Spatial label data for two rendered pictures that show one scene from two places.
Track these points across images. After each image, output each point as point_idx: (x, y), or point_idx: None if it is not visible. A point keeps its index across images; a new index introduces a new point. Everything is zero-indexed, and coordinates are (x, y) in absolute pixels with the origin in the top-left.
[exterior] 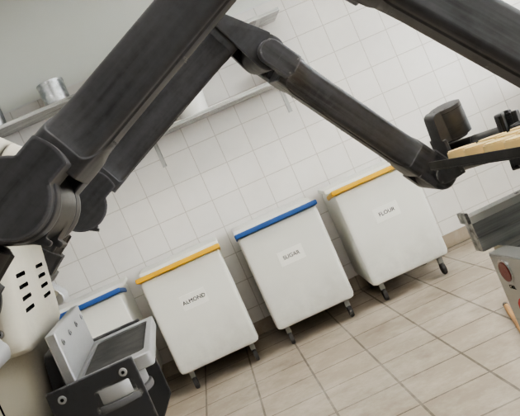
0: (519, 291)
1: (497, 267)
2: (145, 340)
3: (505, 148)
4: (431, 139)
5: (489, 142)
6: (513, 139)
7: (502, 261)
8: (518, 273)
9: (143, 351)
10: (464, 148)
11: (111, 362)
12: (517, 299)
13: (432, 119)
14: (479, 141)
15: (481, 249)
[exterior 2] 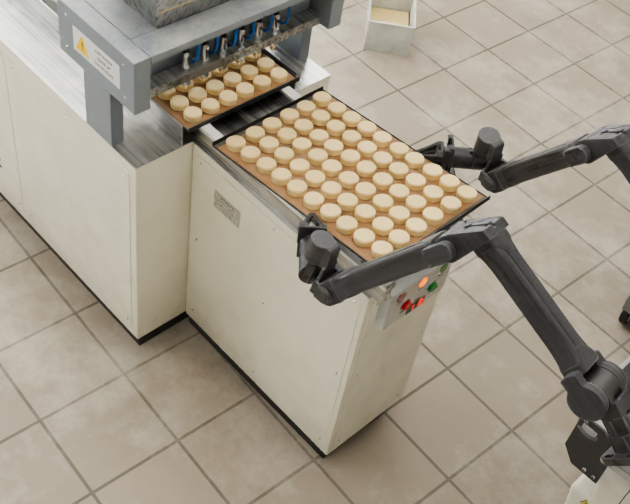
0: (403, 301)
1: (394, 300)
2: (623, 365)
3: (437, 223)
4: (327, 267)
5: (414, 228)
6: (442, 215)
7: (404, 291)
8: (411, 289)
9: None
10: (391, 245)
11: None
12: (397, 308)
13: (338, 249)
14: (371, 240)
15: (388, 298)
